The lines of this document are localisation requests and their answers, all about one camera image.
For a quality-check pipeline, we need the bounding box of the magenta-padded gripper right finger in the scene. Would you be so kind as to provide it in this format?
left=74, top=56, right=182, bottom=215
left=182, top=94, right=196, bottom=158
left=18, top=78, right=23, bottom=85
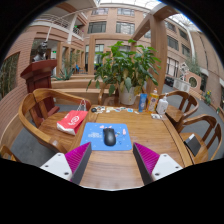
left=132, top=142, right=184, bottom=186

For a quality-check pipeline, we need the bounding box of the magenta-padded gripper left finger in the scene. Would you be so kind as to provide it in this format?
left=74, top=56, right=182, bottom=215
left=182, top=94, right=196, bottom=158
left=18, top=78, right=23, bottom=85
left=39, top=142, right=93, bottom=186

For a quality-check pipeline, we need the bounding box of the black computer mouse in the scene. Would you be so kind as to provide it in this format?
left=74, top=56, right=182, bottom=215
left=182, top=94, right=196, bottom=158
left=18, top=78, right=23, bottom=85
left=102, top=127, right=117, bottom=147

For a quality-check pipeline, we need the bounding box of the blue cartoon mouse pad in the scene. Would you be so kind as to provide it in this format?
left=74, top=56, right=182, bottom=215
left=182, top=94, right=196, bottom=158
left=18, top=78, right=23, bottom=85
left=80, top=122, right=133, bottom=152

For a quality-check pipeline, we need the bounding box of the black notebook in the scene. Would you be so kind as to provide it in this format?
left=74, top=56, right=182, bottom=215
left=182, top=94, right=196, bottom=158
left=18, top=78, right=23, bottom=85
left=183, top=133, right=202, bottom=158

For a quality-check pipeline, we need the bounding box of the wooden armchair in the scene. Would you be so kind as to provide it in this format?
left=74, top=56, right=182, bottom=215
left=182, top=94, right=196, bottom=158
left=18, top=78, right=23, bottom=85
left=0, top=144, right=21, bottom=163
left=18, top=87, right=93, bottom=154
left=175, top=114, right=223, bottom=165
left=97, top=83, right=121, bottom=107
left=159, top=90, right=200, bottom=129

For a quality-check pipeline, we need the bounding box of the red paper bag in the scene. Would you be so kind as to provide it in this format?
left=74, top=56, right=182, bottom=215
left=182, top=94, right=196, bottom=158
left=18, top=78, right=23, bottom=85
left=56, top=99, right=89, bottom=136

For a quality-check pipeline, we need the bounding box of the white pump bottle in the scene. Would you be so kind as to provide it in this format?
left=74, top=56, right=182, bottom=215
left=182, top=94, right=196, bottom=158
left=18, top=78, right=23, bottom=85
left=155, top=93, right=169, bottom=116

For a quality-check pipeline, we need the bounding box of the yellow dish soap bottle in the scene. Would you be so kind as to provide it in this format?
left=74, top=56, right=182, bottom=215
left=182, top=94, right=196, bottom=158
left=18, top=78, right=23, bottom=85
left=146, top=87, right=160, bottom=114

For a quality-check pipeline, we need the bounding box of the blue squeeze tube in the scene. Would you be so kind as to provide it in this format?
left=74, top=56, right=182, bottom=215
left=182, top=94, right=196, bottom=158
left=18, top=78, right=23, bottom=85
left=138, top=92, right=148, bottom=113

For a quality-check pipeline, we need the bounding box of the spiky green agave plant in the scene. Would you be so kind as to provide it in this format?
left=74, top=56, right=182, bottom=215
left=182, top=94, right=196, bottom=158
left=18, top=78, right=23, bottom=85
left=54, top=67, right=76, bottom=81

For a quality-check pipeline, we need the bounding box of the white outdoor statue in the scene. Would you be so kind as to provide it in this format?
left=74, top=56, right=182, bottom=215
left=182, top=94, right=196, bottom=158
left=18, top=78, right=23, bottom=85
left=179, top=62, right=191, bottom=81

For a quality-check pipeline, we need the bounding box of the green plant in white pot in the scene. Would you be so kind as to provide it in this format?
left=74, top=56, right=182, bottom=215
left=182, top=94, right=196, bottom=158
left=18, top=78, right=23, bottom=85
left=85, top=39, right=163, bottom=106

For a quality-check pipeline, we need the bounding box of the dark bust statue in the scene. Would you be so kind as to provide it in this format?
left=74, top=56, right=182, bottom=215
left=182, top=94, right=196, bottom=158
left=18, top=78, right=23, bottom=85
left=32, top=40, right=49, bottom=63

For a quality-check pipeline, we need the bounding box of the dark red wooden pedestal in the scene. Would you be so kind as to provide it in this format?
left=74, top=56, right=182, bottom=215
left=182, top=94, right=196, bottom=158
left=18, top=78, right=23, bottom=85
left=19, top=59, right=58, bottom=118

